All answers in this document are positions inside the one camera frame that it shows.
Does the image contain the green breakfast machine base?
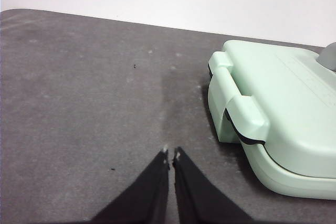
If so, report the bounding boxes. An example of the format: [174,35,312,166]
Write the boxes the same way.
[208,69,336,200]

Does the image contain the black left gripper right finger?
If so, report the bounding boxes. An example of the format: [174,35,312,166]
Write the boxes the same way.
[172,146,254,224]

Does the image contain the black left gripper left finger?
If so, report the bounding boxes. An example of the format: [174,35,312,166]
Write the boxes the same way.
[90,148,169,224]

